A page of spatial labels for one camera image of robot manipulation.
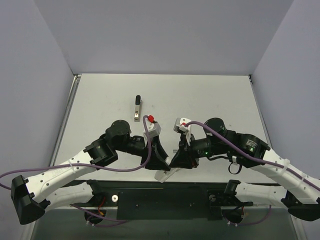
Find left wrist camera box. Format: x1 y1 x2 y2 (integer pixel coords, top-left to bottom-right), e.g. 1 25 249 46
142 115 161 142

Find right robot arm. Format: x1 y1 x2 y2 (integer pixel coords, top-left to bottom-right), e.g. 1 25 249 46
170 118 320 222

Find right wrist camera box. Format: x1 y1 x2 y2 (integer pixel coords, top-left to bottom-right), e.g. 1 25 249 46
173 117 192 138

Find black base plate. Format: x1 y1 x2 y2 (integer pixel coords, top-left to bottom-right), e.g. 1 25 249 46
86 180 253 220

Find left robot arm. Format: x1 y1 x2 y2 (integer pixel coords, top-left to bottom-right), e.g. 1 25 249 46
10 116 170 225

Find purple cable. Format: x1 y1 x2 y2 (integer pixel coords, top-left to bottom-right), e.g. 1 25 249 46
0 115 153 192
182 120 320 196

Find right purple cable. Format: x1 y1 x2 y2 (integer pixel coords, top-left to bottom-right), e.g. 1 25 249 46
182 120 320 196

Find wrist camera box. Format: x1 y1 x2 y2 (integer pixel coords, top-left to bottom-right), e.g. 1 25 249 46
173 117 192 138
142 115 161 142

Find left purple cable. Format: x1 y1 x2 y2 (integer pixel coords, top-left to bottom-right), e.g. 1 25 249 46
0 115 153 192

